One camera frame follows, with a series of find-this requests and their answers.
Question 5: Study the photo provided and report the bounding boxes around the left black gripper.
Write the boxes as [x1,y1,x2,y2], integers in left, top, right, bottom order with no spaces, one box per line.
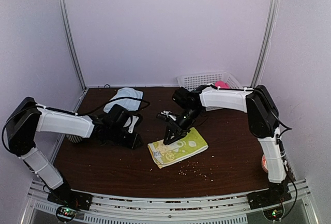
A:
[109,125,144,150]

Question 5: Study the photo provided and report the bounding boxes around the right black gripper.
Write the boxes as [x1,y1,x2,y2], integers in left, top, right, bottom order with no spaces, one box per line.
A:
[164,106,204,144]

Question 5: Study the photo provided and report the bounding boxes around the green patterned towel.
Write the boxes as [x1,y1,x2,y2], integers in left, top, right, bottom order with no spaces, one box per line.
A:
[147,127,208,169]

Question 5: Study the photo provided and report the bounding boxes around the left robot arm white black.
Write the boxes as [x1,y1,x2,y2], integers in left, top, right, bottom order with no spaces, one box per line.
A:
[2,97,143,205]

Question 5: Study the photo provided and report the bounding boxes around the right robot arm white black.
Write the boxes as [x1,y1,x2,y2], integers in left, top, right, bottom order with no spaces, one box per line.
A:
[157,84,289,204]

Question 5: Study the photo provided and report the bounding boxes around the light blue towel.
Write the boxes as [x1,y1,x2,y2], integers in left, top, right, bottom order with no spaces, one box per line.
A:
[103,87,143,113]

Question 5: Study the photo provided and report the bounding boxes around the white plastic basket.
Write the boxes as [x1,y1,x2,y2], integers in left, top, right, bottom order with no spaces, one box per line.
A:
[172,72,252,115]

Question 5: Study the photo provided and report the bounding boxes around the striped ceramic mug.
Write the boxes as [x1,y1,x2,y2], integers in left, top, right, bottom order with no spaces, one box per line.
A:
[66,134,84,144]

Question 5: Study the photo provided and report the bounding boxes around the rolled pink towel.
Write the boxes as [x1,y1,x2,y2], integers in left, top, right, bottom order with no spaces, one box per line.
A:
[214,81,230,89]

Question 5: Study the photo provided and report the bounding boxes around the red patterned bowl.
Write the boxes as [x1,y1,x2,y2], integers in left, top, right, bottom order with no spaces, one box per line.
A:
[261,155,268,173]

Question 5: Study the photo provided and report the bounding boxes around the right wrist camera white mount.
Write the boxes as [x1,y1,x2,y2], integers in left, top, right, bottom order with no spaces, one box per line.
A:
[156,110,178,122]

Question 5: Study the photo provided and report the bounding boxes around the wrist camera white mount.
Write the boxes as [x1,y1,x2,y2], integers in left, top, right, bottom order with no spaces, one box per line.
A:
[156,110,178,122]
[124,115,143,133]

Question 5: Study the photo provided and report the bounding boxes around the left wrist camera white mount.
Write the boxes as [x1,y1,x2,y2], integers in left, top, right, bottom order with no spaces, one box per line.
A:
[124,115,143,133]

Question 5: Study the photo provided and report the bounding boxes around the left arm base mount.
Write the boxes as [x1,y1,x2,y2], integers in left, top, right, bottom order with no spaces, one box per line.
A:
[47,183,93,211]

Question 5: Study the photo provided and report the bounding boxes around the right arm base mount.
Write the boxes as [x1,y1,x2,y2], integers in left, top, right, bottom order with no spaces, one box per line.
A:
[247,183,292,210]

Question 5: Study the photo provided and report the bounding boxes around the left aluminium frame post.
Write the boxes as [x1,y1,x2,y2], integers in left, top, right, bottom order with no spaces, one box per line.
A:
[58,0,87,91]

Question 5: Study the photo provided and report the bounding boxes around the aluminium frame post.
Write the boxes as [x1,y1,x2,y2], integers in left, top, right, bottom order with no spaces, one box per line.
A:
[250,0,280,87]
[58,0,87,91]

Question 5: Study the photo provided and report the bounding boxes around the right aluminium frame post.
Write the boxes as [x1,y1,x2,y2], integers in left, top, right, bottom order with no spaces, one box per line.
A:
[250,0,280,87]

